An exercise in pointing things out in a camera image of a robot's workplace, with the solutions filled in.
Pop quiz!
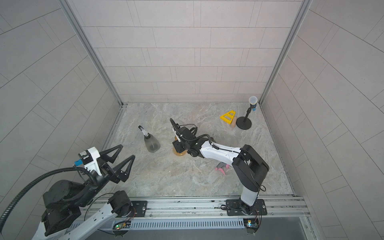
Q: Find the black white spray nozzle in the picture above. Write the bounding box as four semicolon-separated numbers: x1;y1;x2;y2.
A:
139;126;150;139

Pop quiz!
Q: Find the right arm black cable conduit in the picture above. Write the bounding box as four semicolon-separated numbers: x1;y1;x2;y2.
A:
169;117;215;151

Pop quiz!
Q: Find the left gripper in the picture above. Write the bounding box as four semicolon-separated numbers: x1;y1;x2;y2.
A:
74;145;134;207

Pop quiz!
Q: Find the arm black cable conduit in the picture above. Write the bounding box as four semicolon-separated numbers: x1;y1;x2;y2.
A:
169;117;215;151
0;167;91;233

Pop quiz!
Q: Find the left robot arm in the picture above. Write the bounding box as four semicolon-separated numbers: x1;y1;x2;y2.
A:
33;145;136;240

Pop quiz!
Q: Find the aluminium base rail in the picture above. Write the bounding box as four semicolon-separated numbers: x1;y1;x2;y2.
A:
87;195;313;236

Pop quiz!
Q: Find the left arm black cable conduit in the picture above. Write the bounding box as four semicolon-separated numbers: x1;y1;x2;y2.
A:
0;167;91;233

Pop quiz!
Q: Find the orange plastic bottle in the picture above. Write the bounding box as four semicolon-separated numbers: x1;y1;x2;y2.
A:
173;137;187;156

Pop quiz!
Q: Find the yellow triangle block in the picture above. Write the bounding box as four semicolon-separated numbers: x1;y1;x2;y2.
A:
220;110;236;125

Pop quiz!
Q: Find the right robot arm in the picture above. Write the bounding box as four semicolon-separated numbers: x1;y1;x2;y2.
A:
171;120;270;215

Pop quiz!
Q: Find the microphone on black stand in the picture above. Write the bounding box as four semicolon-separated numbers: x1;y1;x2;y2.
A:
236;96;258;130

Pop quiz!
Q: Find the pink grey spray nozzle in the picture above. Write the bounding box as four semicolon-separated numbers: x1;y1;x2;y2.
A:
215;162;231;176

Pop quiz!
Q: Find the grey bottle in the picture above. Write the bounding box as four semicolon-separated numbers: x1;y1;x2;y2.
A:
144;134;161;153

